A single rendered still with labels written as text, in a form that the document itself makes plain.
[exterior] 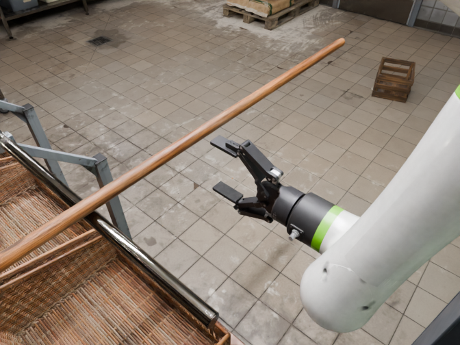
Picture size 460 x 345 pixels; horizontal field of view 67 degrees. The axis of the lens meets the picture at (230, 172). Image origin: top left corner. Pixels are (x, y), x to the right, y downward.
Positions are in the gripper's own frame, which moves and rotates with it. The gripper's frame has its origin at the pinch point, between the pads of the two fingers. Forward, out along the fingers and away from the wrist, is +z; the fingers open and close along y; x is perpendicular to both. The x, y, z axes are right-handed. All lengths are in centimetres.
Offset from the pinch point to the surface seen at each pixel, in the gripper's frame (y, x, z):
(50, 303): 57, -39, 40
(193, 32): 119, 259, 279
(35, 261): 40, -36, 44
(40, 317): 59, -44, 40
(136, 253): 1.4, -25.9, -3.2
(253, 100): -0.6, 25.6, 10.3
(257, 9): 98, 325, 230
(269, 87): -1.0, 33.5, 10.7
